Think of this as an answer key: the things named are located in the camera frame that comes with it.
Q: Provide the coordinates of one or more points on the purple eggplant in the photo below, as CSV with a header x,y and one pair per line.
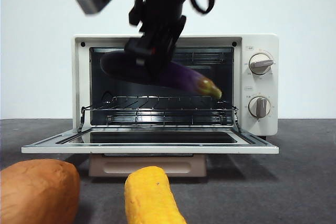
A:
x,y
181,75

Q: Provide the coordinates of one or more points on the cream Toshiba toaster oven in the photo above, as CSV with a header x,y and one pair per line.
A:
x,y
262,85

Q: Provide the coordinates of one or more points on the brown sweet potato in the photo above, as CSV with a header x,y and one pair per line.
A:
x,y
36,192

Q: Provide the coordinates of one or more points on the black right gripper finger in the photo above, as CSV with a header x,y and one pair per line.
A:
x,y
156,70

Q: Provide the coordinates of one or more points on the beige temperature knob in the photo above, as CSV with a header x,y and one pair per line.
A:
x,y
260,64

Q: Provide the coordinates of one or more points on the yellow corn cob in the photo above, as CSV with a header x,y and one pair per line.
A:
x,y
151,195

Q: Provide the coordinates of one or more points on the beige timer knob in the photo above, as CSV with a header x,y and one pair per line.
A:
x,y
259,107

